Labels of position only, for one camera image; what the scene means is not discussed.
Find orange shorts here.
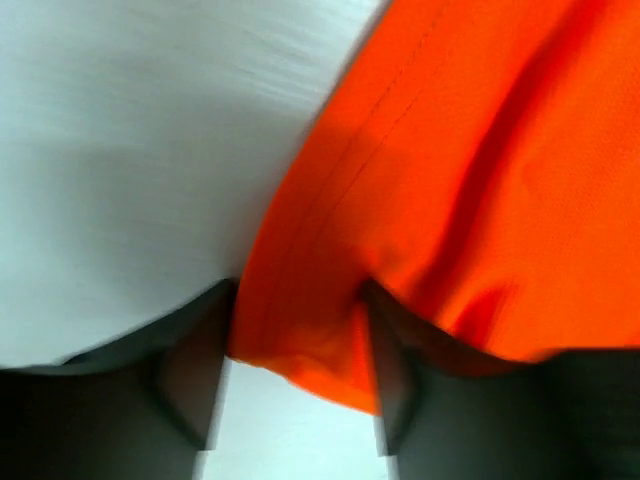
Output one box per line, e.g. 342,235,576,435
229,1,639,413

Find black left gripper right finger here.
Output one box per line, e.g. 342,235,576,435
360,280,639,479

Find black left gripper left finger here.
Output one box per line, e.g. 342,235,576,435
1,279,237,479

